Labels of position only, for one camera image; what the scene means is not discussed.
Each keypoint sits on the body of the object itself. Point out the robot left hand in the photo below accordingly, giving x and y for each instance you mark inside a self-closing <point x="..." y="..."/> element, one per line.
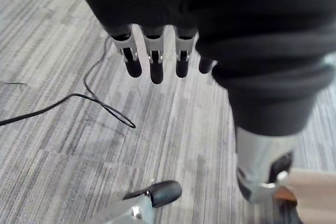
<point x="236" y="24"/>

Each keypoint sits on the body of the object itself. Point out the robot dark foot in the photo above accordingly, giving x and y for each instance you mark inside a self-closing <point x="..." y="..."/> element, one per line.
<point x="165" y="191"/>

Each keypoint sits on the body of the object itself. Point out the short black thread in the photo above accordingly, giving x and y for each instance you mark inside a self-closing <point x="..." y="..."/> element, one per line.
<point x="15" y="84"/>

